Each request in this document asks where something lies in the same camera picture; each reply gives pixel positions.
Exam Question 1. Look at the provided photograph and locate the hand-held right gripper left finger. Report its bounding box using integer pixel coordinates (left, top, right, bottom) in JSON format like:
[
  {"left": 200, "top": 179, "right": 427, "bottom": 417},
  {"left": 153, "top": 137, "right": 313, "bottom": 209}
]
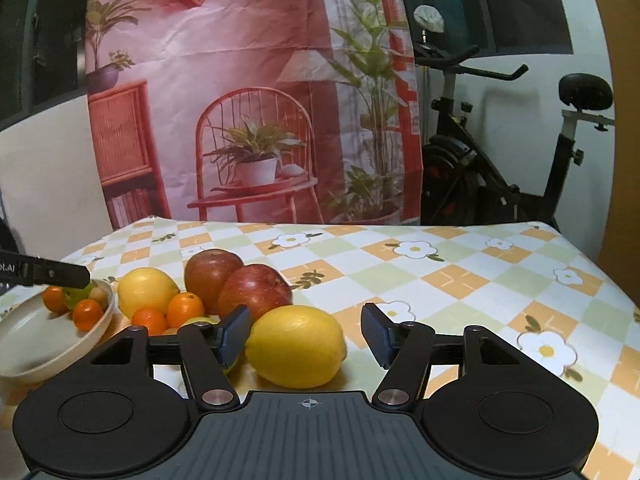
[{"left": 90, "top": 305, "right": 251, "bottom": 413}]

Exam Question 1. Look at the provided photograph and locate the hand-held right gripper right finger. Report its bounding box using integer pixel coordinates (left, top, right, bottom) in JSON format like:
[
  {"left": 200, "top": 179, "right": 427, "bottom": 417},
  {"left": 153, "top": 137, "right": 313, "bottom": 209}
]
[{"left": 361, "top": 302, "right": 523, "bottom": 413}]

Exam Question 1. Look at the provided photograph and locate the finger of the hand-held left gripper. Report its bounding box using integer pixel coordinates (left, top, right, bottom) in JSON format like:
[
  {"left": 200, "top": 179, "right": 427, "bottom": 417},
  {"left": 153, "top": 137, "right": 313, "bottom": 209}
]
[{"left": 0, "top": 247, "right": 92, "bottom": 291}]

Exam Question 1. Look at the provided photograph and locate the orange tangerine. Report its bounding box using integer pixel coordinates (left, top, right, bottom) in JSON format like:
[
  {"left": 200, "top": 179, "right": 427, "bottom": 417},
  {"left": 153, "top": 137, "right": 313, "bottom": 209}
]
[
  {"left": 42, "top": 285, "right": 68, "bottom": 313},
  {"left": 131, "top": 308, "right": 168, "bottom": 336},
  {"left": 166, "top": 292, "right": 206, "bottom": 329},
  {"left": 73, "top": 299, "right": 104, "bottom": 332}
]

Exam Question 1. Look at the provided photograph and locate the green tomato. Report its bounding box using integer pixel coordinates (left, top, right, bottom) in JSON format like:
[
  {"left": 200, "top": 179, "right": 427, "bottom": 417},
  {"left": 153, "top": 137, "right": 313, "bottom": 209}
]
[
  {"left": 180, "top": 315, "right": 241, "bottom": 375},
  {"left": 62, "top": 282, "right": 98, "bottom": 309}
]

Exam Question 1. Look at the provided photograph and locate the bright red apple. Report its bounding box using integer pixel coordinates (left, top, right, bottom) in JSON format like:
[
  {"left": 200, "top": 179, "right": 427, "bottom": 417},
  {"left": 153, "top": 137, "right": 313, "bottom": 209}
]
[{"left": 217, "top": 264, "right": 293, "bottom": 323}]

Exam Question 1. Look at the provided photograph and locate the dark red apple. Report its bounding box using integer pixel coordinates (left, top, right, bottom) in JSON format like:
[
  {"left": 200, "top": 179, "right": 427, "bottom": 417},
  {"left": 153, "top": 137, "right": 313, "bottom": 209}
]
[{"left": 184, "top": 249, "right": 246, "bottom": 315}]

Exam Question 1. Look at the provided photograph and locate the large yellow lemon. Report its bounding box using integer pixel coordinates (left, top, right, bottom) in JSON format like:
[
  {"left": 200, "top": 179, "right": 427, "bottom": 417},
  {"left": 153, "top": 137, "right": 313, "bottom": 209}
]
[{"left": 244, "top": 305, "right": 347, "bottom": 389}]

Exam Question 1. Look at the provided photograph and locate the beige ceramic bowl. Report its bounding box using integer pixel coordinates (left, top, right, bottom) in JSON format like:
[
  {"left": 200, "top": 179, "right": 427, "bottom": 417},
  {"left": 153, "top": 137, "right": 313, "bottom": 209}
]
[{"left": 0, "top": 280, "right": 117, "bottom": 386}]

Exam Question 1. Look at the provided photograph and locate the smooth yellow lemon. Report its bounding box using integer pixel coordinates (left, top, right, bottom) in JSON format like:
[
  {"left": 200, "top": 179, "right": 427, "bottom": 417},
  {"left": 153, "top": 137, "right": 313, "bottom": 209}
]
[{"left": 118, "top": 267, "right": 180, "bottom": 320}]

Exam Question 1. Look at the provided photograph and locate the checkered flower tablecloth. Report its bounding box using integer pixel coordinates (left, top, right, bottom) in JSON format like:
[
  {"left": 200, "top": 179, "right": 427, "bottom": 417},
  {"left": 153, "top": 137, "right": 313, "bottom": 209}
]
[{"left": 0, "top": 216, "right": 640, "bottom": 480}]

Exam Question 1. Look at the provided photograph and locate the black exercise bike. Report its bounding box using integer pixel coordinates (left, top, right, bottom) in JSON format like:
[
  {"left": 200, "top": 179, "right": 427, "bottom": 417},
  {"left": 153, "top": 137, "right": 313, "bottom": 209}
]
[{"left": 412, "top": 42, "right": 616, "bottom": 233}]

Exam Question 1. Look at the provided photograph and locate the pink printed backdrop cloth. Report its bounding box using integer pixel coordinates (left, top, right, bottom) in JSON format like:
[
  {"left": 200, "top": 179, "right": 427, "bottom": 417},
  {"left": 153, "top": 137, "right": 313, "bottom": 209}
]
[{"left": 85, "top": 0, "right": 423, "bottom": 233}]

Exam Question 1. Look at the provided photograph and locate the wooden door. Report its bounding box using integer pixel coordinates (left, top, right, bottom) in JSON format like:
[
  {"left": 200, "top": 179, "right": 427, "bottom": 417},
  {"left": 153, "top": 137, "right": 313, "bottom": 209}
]
[{"left": 585, "top": 0, "right": 640, "bottom": 306}]

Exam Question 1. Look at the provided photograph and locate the dark window with black frame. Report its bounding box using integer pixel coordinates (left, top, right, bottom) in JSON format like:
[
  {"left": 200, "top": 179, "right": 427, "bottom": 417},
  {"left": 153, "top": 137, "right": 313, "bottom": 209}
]
[{"left": 0, "top": 0, "right": 93, "bottom": 131}]

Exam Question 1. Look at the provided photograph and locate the white cloth on handlebar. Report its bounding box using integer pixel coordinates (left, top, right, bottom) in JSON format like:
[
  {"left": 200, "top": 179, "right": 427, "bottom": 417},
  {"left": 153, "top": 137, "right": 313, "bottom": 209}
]
[{"left": 414, "top": 5, "right": 445, "bottom": 33}]

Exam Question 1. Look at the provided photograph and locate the dark window with grey frame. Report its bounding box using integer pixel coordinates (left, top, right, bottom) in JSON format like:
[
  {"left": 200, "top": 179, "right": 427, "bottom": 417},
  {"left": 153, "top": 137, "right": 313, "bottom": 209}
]
[{"left": 395, "top": 0, "right": 573, "bottom": 68}]

